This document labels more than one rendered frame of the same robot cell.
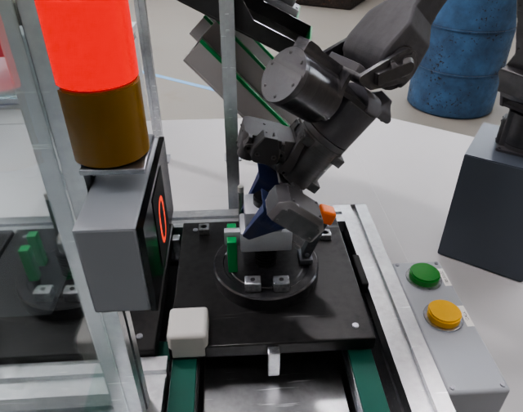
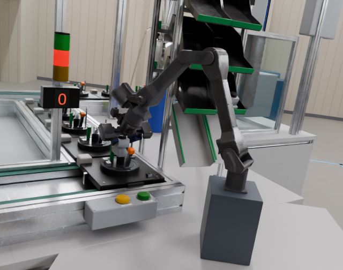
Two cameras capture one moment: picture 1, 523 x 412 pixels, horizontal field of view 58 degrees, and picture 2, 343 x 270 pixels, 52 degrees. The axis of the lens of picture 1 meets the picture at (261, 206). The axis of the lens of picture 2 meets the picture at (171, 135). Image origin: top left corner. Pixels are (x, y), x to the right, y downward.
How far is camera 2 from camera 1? 1.11 m
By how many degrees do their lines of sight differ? 56
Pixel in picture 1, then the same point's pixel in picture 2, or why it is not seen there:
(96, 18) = (56, 53)
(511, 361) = (138, 252)
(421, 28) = (151, 90)
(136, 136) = (58, 76)
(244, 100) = (173, 124)
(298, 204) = (103, 126)
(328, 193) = not seen: hidden behind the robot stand
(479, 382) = (93, 205)
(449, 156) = (311, 237)
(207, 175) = (198, 173)
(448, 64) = not seen: outside the picture
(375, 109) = (135, 111)
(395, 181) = not seen: hidden behind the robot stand
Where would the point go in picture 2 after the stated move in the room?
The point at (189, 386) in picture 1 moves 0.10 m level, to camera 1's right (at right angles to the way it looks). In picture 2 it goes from (68, 168) to (75, 179)
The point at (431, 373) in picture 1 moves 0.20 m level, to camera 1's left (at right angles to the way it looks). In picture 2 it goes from (92, 197) to (75, 172)
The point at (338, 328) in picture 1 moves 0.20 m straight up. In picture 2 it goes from (100, 180) to (105, 121)
